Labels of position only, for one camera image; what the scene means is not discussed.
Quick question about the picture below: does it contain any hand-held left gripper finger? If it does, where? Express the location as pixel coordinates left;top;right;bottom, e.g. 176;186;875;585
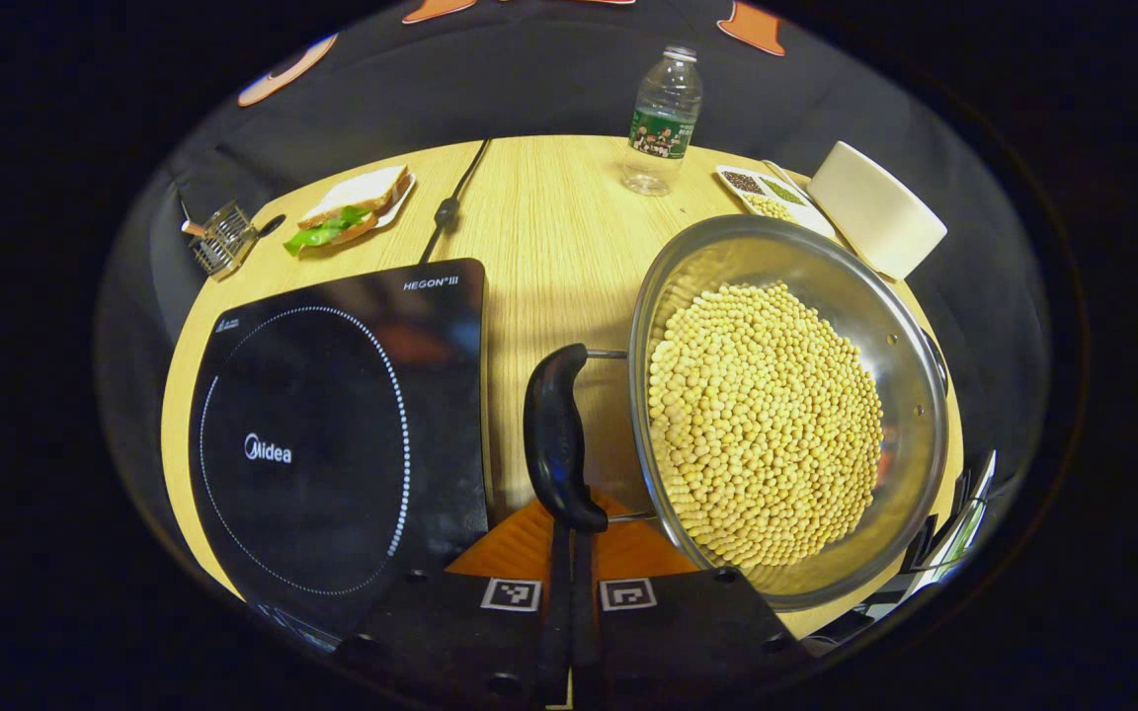
332;500;571;708
571;515;811;705

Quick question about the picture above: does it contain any black induction cooktop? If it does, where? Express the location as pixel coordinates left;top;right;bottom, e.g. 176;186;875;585
188;258;492;638

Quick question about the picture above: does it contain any stainless steel pot black handle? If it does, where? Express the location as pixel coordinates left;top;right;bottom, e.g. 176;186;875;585
524;214;951;612

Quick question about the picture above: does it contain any pile of soybeans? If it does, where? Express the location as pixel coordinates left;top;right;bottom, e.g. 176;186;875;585
647;281;885;571

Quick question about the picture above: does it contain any small white plate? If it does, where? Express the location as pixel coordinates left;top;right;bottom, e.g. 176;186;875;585
369;173;418;230

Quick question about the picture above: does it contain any sandwich with lettuce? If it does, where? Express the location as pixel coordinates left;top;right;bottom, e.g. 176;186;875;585
282;165;412;259

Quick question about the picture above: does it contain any white divided seasoning dish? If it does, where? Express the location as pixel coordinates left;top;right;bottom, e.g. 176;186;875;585
714;162;839;240

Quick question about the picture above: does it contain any clear plastic water bottle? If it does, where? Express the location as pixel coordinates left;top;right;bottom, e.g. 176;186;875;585
620;44;704;198

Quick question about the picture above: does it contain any black power cable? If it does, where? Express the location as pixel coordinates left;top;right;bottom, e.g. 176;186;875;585
418;138;492;266

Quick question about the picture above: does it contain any metal wire utensil holder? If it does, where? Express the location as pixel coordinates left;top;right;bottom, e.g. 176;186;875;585
180;199;261;282

